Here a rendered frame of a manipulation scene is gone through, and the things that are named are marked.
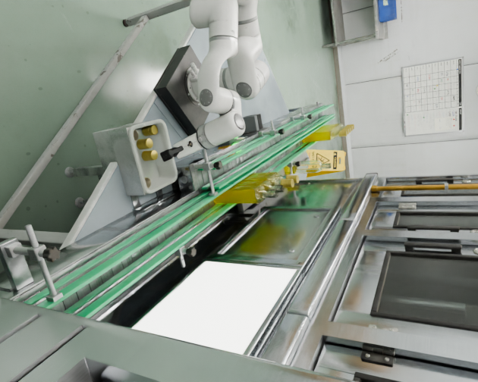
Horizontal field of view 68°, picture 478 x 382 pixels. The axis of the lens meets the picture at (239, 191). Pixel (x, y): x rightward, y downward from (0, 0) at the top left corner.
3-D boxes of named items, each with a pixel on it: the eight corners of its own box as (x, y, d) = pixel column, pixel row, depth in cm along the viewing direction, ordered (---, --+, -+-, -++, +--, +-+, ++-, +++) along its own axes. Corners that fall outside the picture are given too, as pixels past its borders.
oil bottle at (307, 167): (284, 174, 206) (330, 172, 193) (283, 165, 204) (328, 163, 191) (288, 170, 210) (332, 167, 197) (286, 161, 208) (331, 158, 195)
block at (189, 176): (179, 192, 133) (194, 192, 129) (173, 167, 130) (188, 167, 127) (184, 189, 136) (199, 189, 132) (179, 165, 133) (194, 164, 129)
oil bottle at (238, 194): (214, 204, 141) (262, 203, 131) (211, 190, 140) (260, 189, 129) (221, 198, 146) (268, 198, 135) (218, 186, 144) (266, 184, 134)
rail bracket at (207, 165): (195, 196, 130) (224, 196, 124) (185, 151, 125) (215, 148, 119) (199, 193, 132) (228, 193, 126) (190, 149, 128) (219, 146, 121)
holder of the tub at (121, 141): (131, 211, 121) (148, 211, 117) (108, 130, 113) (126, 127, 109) (163, 193, 135) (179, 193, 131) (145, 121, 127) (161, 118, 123)
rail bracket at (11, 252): (-1, 295, 81) (61, 309, 70) (-29, 227, 77) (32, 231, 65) (20, 283, 85) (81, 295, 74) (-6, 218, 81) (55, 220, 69)
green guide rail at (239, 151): (197, 170, 131) (215, 170, 127) (196, 167, 131) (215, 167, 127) (323, 106, 275) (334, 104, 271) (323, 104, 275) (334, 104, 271)
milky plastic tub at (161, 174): (127, 196, 119) (146, 195, 115) (108, 129, 113) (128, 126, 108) (161, 180, 133) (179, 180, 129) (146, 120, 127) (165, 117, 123)
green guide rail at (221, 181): (201, 189, 133) (219, 189, 129) (201, 187, 133) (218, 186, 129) (325, 116, 277) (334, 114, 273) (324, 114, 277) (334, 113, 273)
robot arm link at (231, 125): (222, 82, 100) (240, 87, 108) (195, 97, 106) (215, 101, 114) (236, 133, 99) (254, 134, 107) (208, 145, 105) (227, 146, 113)
